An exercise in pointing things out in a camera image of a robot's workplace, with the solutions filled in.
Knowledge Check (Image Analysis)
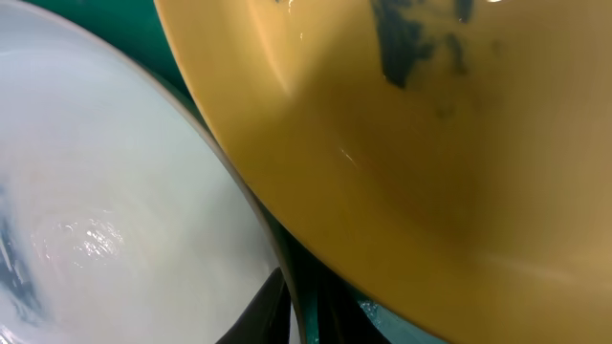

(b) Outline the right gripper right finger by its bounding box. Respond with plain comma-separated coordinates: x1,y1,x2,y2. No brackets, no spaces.
317,271,390,344

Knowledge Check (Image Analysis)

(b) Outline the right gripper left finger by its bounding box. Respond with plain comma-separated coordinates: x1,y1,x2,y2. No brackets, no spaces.
216,268,291,344

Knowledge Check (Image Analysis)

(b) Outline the light blue plate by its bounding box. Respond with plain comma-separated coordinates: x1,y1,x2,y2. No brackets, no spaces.
1,1,283,343

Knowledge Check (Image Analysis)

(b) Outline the yellow-green plate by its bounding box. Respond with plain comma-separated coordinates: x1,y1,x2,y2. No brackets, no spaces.
156,0,611,343

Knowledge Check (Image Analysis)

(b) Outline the teal plastic serving tray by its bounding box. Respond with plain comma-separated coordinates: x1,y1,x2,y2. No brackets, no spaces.
30,0,442,343

